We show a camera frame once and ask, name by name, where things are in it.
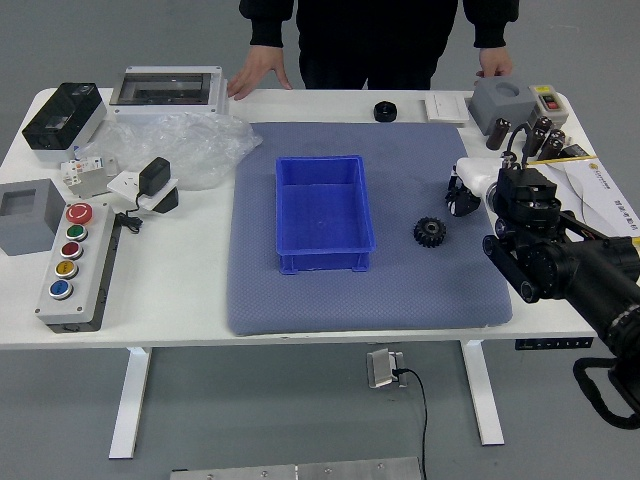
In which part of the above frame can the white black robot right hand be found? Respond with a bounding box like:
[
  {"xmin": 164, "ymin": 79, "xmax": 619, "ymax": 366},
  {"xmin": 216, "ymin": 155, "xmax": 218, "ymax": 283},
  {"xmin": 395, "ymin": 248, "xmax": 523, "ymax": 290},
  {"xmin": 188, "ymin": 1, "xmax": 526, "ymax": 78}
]
[{"xmin": 444, "ymin": 156, "xmax": 503, "ymax": 219}]

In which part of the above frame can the person's left hand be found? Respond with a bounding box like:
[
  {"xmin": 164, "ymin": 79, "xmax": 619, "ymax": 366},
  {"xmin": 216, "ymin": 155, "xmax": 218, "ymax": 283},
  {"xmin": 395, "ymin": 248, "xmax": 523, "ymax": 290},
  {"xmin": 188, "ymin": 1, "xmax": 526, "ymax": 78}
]
[{"xmin": 473, "ymin": 47, "xmax": 515, "ymax": 87}]

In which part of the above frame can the person's right hand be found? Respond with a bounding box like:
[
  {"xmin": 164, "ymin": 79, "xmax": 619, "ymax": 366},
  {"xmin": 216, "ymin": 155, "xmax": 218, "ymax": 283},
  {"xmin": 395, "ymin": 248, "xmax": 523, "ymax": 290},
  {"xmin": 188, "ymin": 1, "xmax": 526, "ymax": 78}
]
[{"xmin": 227, "ymin": 46, "xmax": 294, "ymax": 101}]

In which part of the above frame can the big black gear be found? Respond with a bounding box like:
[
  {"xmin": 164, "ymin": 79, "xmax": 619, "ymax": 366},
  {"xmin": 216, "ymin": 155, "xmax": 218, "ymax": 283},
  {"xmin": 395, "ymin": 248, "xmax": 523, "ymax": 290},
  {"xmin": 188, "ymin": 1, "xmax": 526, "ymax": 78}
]
[{"xmin": 413, "ymin": 215, "xmax": 448, "ymax": 251}]

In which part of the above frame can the blue plastic box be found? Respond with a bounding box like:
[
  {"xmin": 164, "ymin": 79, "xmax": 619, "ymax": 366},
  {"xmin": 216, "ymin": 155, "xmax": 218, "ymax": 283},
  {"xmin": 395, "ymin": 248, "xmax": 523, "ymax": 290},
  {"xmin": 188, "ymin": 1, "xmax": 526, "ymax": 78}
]
[{"xmin": 274, "ymin": 154, "xmax": 377, "ymax": 276}]

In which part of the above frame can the grey clear-lid distribution box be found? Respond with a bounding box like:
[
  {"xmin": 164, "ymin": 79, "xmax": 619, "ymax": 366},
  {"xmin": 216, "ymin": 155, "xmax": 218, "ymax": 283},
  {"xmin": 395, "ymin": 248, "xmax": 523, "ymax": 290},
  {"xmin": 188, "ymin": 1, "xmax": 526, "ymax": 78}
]
[{"xmin": 108, "ymin": 64, "xmax": 230, "ymax": 124}]

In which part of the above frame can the black round nut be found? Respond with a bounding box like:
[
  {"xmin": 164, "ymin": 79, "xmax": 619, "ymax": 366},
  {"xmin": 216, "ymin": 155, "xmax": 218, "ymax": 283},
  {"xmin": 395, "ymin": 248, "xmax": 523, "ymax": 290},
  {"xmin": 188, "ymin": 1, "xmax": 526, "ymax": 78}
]
[{"xmin": 373, "ymin": 100, "xmax": 399, "ymax": 124}]

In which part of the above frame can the yellow white cardboard box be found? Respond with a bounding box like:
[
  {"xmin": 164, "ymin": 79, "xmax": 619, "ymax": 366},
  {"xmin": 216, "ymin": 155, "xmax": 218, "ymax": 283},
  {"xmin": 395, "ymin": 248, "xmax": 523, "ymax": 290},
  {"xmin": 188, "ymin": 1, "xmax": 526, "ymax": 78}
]
[{"xmin": 527, "ymin": 155, "xmax": 640, "ymax": 246}]

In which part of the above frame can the grey block with round hole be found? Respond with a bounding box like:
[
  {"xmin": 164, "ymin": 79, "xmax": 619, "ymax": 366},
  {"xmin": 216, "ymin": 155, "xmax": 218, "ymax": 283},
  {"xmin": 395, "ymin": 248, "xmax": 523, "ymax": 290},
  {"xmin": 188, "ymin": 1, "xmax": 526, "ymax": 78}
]
[{"xmin": 467, "ymin": 77, "xmax": 537, "ymax": 136}]

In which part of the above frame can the clear plastic bag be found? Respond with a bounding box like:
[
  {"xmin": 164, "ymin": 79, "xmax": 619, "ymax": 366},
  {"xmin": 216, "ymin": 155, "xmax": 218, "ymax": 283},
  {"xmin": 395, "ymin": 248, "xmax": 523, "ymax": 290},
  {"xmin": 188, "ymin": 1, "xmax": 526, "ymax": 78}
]
[{"xmin": 74, "ymin": 110, "xmax": 265, "ymax": 192}]

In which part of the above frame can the small black flat device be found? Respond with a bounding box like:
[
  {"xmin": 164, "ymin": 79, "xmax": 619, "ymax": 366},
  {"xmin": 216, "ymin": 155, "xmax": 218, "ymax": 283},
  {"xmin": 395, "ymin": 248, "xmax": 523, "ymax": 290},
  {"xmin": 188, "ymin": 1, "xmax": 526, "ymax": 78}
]
[{"xmin": 562, "ymin": 143, "xmax": 599, "ymax": 161}]

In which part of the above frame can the person's torso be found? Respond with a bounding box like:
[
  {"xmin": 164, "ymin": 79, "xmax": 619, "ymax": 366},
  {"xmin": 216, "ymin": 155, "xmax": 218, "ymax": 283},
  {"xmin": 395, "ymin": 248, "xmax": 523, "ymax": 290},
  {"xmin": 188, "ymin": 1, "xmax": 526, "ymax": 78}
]
[{"xmin": 295, "ymin": 0, "xmax": 460, "ymax": 91}]

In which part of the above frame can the black power adapter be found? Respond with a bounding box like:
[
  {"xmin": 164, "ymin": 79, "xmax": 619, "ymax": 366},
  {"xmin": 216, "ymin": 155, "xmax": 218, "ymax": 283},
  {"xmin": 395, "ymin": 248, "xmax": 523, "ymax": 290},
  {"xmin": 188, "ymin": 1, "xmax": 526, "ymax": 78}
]
[{"xmin": 137, "ymin": 156, "xmax": 172, "ymax": 197}]

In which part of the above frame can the black socket base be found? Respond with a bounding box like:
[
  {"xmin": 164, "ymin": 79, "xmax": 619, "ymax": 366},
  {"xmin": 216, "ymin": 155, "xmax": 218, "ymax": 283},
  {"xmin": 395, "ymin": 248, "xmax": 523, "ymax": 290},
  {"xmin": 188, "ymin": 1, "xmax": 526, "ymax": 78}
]
[{"xmin": 147, "ymin": 187, "xmax": 181, "ymax": 217}]

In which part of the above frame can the blue-grey mat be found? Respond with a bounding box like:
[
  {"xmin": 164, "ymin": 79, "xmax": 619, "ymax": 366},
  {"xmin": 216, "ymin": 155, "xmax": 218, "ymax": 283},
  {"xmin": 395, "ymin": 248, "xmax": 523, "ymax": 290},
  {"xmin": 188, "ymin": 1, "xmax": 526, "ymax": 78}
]
[{"xmin": 225, "ymin": 121, "xmax": 514, "ymax": 337}]

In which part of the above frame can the white socket plate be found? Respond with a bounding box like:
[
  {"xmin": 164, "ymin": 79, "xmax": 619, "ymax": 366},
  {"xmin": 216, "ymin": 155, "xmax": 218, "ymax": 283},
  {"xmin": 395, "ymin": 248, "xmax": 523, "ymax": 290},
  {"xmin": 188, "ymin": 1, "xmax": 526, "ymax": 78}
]
[{"xmin": 106, "ymin": 169, "xmax": 180, "ymax": 211}]

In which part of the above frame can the black table control panel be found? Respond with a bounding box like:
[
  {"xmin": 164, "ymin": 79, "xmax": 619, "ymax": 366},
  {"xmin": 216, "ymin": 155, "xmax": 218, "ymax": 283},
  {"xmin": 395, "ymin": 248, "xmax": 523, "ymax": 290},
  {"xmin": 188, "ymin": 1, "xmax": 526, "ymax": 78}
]
[{"xmin": 514, "ymin": 338, "xmax": 595, "ymax": 351}]

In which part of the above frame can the white circuit breaker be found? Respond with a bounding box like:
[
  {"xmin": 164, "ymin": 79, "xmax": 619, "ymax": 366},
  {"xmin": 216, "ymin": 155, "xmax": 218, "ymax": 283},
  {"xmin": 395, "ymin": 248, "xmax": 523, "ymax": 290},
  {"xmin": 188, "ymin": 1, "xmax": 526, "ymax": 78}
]
[{"xmin": 59, "ymin": 153, "xmax": 121, "ymax": 197}]

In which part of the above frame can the silver floor socket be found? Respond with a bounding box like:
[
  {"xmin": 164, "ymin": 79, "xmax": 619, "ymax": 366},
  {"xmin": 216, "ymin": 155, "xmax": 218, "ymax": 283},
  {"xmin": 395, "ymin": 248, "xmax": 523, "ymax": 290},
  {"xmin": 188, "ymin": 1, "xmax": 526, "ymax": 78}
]
[{"xmin": 366, "ymin": 348, "xmax": 410, "ymax": 390}]

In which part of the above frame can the white table leg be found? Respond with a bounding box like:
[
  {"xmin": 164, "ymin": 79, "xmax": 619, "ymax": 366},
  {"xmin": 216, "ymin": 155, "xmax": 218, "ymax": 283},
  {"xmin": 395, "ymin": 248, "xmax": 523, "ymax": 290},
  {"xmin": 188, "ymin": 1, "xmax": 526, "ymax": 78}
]
[
  {"xmin": 459, "ymin": 339, "xmax": 505, "ymax": 447},
  {"xmin": 108, "ymin": 347, "xmax": 153, "ymax": 460}
]

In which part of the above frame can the grey block with square hole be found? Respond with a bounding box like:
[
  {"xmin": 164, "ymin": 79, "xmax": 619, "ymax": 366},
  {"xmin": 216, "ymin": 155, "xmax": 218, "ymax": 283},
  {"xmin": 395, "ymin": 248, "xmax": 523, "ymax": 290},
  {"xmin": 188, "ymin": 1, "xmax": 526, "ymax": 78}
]
[{"xmin": 0, "ymin": 178, "xmax": 69, "ymax": 257}]

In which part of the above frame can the five-button control station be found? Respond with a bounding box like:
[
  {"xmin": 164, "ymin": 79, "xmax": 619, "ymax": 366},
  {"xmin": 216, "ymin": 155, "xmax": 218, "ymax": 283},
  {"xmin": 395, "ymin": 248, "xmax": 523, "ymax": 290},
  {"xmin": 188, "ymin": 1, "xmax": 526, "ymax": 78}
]
[{"xmin": 33, "ymin": 201, "xmax": 120, "ymax": 334}]

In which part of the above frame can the silver metal plate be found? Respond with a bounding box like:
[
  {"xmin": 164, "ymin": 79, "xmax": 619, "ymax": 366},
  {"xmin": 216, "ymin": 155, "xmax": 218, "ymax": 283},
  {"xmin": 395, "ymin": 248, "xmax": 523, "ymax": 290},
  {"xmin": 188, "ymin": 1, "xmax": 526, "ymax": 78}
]
[{"xmin": 169, "ymin": 455, "xmax": 424, "ymax": 480}]

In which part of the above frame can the white wall switch plate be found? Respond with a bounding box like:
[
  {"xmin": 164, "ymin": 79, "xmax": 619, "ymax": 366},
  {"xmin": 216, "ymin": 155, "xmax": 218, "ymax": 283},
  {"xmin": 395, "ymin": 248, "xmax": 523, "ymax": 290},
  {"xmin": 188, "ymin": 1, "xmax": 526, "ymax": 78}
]
[{"xmin": 423, "ymin": 94, "xmax": 471, "ymax": 125}]

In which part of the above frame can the black adapter cord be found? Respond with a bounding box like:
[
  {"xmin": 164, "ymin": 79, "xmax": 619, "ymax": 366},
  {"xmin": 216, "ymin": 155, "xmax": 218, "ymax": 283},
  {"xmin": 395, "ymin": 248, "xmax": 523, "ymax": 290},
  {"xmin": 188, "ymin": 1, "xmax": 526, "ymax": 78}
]
[{"xmin": 113, "ymin": 192, "xmax": 145, "ymax": 234}]

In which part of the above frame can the black-lid enclosure box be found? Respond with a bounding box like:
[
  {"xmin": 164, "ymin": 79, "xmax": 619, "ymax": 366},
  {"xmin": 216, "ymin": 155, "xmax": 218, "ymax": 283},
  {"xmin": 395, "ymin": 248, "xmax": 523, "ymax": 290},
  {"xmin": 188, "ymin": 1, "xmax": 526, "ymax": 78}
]
[{"xmin": 21, "ymin": 81, "xmax": 108, "ymax": 164}]

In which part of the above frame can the black floor cable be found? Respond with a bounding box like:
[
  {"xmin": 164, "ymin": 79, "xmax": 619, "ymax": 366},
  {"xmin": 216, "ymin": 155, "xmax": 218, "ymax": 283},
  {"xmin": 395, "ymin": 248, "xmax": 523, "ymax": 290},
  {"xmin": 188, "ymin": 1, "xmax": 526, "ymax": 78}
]
[{"xmin": 392, "ymin": 367, "xmax": 430, "ymax": 480}]

